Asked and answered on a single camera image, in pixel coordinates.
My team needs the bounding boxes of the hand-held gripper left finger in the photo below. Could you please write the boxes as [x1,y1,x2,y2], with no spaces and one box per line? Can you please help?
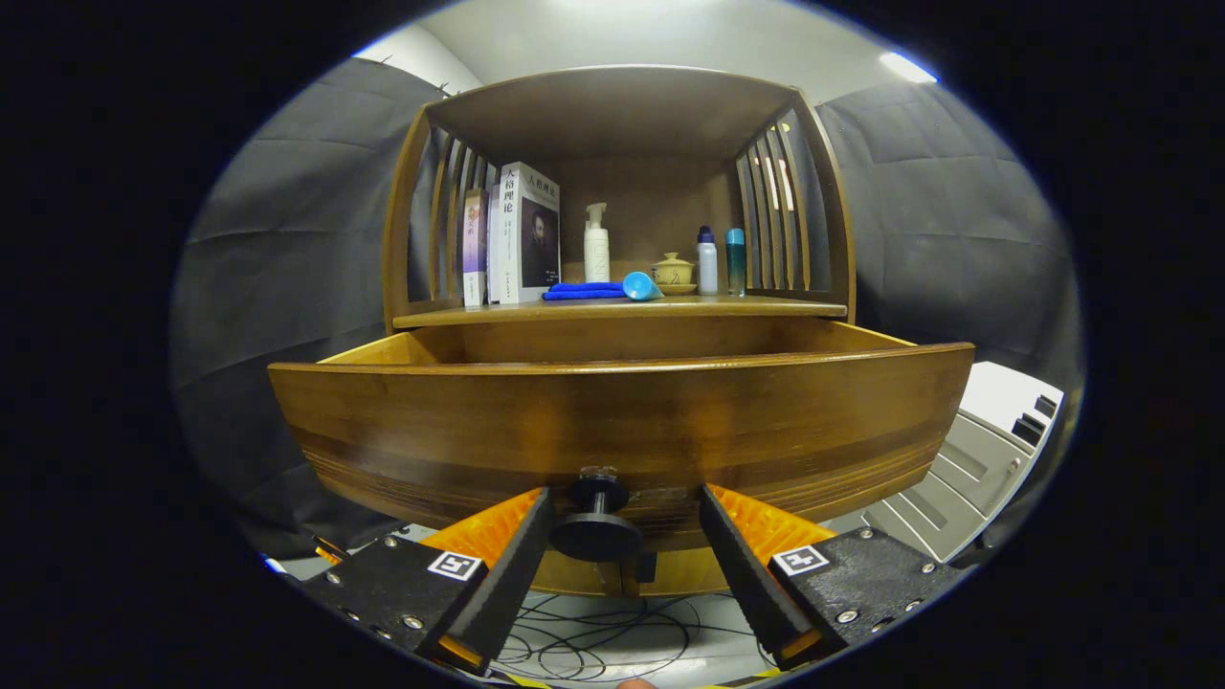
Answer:
[304,486,554,676]

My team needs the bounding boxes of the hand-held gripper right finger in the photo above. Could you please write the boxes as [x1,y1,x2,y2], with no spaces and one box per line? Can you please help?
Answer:
[699,483,963,673]

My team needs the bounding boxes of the black round drawer knob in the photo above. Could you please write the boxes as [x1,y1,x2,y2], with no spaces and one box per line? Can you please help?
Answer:
[549,466,645,564]

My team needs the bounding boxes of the wooden drawer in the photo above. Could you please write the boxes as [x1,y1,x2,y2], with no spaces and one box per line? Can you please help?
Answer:
[268,319,977,554]

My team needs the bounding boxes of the wooden countertop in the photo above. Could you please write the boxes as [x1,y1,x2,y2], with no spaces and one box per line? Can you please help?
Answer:
[392,295,849,330]

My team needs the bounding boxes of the wooden cabinet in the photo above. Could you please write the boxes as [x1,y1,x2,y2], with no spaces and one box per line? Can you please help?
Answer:
[268,65,977,599]

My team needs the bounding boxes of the blue folded cloth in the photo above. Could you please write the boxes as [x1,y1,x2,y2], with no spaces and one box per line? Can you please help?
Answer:
[542,281,628,301]

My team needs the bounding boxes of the yellow lidded teacup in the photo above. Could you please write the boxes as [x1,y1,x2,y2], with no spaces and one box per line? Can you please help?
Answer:
[651,252,697,295]

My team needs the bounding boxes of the purple book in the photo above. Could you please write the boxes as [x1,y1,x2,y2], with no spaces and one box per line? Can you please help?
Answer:
[462,189,490,307]

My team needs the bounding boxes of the white pump bottle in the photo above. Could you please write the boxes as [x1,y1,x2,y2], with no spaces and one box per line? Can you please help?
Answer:
[584,202,612,284]

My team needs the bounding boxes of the white portrait book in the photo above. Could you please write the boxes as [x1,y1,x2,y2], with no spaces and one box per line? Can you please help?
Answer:
[487,161,562,305]

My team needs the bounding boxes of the small ceiling light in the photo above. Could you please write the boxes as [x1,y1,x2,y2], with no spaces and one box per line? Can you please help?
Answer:
[879,51,939,85]

